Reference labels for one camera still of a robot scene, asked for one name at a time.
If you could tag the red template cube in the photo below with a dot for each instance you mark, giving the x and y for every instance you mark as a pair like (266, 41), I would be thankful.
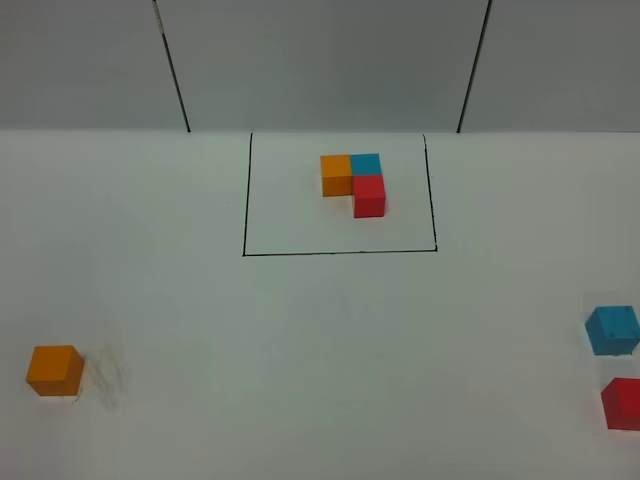
(369, 196)

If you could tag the orange template cube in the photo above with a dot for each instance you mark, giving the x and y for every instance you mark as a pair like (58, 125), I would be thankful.
(336, 175)

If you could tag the blue template cube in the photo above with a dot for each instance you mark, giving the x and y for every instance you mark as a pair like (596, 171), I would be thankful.
(367, 164)

